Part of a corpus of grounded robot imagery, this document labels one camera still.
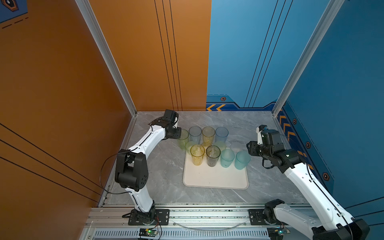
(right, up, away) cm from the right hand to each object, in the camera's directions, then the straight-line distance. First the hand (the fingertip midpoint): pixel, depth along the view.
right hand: (249, 145), depth 77 cm
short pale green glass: (-32, -2, +17) cm, 36 cm away
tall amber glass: (-27, -7, +17) cm, 33 cm away
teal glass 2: (0, -11, +14) cm, 18 cm away
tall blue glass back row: (-12, +5, +15) cm, 20 cm away
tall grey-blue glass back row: (-29, +6, +15) cm, 33 cm away
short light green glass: (-12, -2, +14) cm, 19 cm away
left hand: (-40, +6, +15) cm, 43 cm away
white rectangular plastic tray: (-15, -21, +12) cm, 28 cm away
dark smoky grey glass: (-18, -6, +13) cm, 23 cm away
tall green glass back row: (-36, +1, +12) cm, 38 cm away
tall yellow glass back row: (-21, +4, +11) cm, 24 cm away
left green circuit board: (-51, -41, -6) cm, 66 cm away
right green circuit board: (+10, -41, -7) cm, 43 cm away
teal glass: (-9, -9, +11) cm, 17 cm away
